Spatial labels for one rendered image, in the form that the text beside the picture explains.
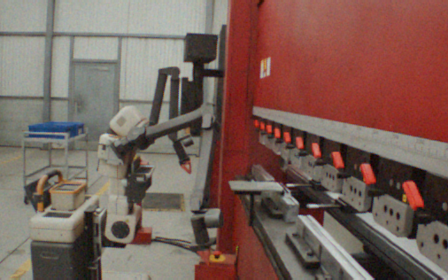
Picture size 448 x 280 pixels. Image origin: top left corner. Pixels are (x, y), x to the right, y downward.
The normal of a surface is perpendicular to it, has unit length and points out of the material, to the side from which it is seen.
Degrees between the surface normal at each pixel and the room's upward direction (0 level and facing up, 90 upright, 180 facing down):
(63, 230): 90
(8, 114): 90
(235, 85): 90
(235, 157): 90
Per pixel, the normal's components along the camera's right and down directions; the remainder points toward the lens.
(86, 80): 0.08, 0.11
